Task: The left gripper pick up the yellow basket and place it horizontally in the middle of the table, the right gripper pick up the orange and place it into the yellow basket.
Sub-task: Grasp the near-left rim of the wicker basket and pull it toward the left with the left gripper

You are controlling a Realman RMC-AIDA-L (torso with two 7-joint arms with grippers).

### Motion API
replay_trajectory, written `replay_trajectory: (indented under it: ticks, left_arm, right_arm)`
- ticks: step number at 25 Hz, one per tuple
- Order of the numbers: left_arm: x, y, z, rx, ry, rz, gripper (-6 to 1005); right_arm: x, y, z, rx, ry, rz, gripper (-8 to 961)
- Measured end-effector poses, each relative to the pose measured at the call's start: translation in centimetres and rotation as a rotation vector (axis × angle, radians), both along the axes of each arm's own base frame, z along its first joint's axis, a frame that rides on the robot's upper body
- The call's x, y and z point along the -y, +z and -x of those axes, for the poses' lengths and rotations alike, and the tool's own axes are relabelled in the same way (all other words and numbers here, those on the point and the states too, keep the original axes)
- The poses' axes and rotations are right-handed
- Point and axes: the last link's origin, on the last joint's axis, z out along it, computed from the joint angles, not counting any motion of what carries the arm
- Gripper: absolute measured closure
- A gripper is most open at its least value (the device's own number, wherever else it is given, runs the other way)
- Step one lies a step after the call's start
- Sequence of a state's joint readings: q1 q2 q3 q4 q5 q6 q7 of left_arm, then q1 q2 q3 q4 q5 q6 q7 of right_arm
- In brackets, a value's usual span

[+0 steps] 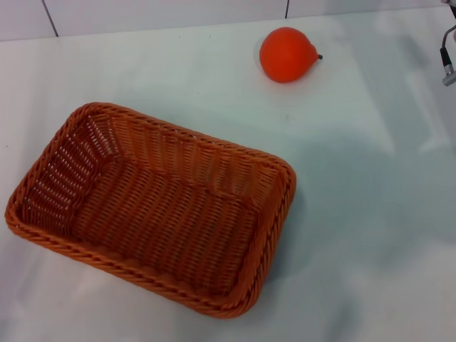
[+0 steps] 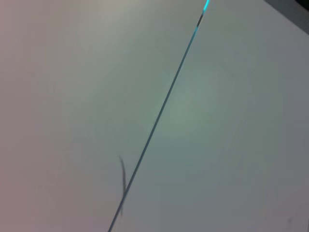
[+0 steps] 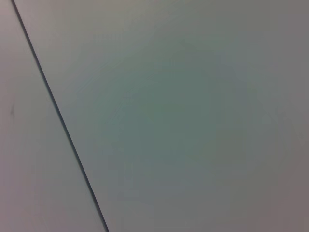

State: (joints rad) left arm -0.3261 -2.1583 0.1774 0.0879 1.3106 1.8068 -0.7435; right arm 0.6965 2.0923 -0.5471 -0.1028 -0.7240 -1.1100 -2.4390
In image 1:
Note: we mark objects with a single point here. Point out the orange pear-shaped toy fruit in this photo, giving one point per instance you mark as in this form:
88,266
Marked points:
285,54

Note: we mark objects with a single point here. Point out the orange woven plastic basket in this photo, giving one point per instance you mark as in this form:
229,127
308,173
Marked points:
167,221

